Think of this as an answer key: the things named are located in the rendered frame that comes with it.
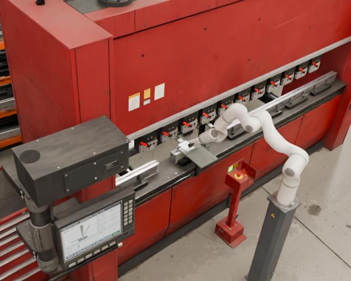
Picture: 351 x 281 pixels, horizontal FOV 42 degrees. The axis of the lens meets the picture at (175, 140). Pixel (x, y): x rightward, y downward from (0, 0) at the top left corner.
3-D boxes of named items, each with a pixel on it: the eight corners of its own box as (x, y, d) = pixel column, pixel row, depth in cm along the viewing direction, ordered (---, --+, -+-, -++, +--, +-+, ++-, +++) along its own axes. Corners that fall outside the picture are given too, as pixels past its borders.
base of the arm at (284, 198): (303, 203, 328) (310, 185, 316) (284, 213, 319) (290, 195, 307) (284, 187, 340) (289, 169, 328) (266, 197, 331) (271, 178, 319)
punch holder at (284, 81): (282, 86, 415) (286, 71, 405) (274, 82, 420) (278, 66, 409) (292, 81, 423) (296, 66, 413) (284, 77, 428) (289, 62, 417)
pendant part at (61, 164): (51, 291, 250) (30, 180, 196) (32, 260, 265) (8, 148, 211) (130, 248, 275) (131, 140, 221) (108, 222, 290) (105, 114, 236)
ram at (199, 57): (97, 156, 301) (92, 47, 250) (91, 149, 306) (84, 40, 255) (351, 40, 461) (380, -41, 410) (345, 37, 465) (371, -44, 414)
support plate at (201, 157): (201, 168, 350) (201, 167, 350) (179, 150, 365) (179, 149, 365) (218, 159, 360) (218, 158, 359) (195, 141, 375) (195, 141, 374)
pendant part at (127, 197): (64, 272, 244) (58, 228, 221) (54, 256, 251) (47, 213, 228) (135, 235, 266) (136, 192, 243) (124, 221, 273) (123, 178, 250)
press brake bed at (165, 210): (111, 283, 380) (109, 217, 328) (97, 266, 392) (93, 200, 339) (323, 147, 540) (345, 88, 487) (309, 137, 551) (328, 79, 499)
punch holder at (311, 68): (308, 73, 436) (313, 58, 426) (301, 69, 441) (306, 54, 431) (318, 68, 444) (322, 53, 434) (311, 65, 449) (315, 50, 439)
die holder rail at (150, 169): (105, 200, 334) (105, 191, 328) (101, 195, 337) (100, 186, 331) (159, 172, 361) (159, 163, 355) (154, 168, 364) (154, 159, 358)
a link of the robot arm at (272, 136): (293, 177, 307) (302, 164, 318) (306, 169, 298) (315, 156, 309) (242, 122, 309) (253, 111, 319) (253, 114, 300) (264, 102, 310)
